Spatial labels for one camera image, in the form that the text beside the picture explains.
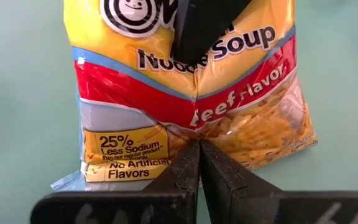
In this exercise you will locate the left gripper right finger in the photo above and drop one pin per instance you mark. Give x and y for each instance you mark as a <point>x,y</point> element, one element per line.
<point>228,199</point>

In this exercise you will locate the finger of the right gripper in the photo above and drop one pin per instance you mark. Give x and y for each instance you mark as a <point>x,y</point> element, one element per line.
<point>204,28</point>

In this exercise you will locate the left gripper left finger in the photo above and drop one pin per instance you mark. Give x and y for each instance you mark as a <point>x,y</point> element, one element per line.
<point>172,199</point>

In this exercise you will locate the beef flavor ramen pack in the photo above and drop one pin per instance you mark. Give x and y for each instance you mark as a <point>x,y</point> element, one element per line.
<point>135,93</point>

